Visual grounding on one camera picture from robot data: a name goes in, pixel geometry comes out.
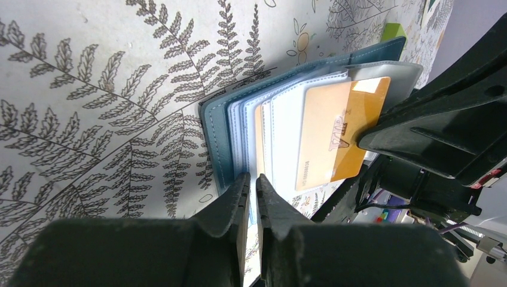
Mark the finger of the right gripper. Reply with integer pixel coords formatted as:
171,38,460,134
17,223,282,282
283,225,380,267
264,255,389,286
380,14,506,123

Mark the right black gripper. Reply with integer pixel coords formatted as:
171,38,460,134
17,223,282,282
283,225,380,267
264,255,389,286
356,77,506,222

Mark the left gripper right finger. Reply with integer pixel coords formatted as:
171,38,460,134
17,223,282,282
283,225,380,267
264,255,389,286
256,175,469,286

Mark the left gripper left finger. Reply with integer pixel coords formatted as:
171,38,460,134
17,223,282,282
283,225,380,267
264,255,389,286
8,173,251,286

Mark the blue card holder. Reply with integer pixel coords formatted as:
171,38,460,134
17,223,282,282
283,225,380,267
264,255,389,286
200,37,423,200

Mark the gold credit card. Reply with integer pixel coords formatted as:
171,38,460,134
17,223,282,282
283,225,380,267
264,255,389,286
295,77,391,191
254,105,265,176

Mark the green white chessboard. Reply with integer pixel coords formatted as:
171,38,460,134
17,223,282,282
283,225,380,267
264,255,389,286
420,0,441,28

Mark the lime green block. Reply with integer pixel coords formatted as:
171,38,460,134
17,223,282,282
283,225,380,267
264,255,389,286
380,22,407,42

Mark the floral table mat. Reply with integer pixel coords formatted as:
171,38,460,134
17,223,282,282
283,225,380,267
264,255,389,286
1,1,454,286

